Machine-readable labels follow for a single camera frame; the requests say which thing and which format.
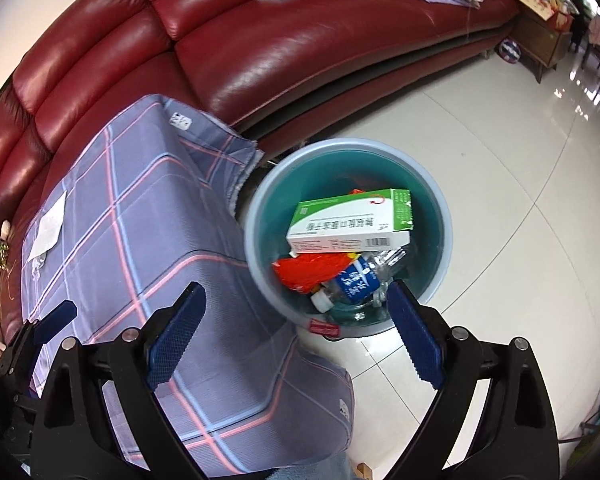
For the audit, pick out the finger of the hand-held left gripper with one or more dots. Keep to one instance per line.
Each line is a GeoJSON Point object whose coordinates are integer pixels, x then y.
{"type": "Point", "coordinates": [55, 322]}

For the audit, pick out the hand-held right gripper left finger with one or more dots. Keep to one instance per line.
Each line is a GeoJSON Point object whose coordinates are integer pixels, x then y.
{"type": "Point", "coordinates": [176, 335]}

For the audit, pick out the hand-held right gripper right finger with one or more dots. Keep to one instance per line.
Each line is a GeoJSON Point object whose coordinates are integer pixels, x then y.
{"type": "Point", "coordinates": [414, 340]}

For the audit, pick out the blue label plastic bottle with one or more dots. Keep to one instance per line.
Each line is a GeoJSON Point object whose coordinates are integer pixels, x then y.
{"type": "Point", "coordinates": [355, 280]}

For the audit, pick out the red plastic bag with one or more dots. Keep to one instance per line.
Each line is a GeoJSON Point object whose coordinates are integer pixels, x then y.
{"type": "Point", "coordinates": [310, 270]}

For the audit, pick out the green and white box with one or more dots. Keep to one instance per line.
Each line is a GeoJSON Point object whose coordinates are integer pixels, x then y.
{"type": "Point", "coordinates": [345, 220]}

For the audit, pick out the teal plastic bin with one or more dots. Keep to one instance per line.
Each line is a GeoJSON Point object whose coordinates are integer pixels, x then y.
{"type": "Point", "coordinates": [280, 195]}

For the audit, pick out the white paper sheet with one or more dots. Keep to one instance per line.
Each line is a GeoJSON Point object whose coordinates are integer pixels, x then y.
{"type": "Point", "coordinates": [47, 225]}

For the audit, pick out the cream plush toy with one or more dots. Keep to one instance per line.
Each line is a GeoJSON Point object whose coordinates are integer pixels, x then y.
{"type": "Point", "coordinates": [6, 228]}

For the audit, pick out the blue plaid cloth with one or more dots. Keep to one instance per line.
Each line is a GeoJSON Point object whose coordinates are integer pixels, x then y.
{"type": "Point", "coordinates": [130, 210]}

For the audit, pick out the wooden table base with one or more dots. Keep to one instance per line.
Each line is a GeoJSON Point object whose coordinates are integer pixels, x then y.
{"type": "Point", "coordinates": [364, 472]}

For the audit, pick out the red leather sofa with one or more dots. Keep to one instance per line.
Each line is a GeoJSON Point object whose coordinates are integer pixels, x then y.
{"type": "Point", "coordinates": [280, 60]}

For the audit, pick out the striped ball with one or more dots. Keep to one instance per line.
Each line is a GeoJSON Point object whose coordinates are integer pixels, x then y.
{"type": "Point", "coordinates": [509, 50]}

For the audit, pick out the wooden cabinet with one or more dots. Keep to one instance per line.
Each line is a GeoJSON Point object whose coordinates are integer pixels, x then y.
{"type": "Point", "coordinates": [545, 40]}

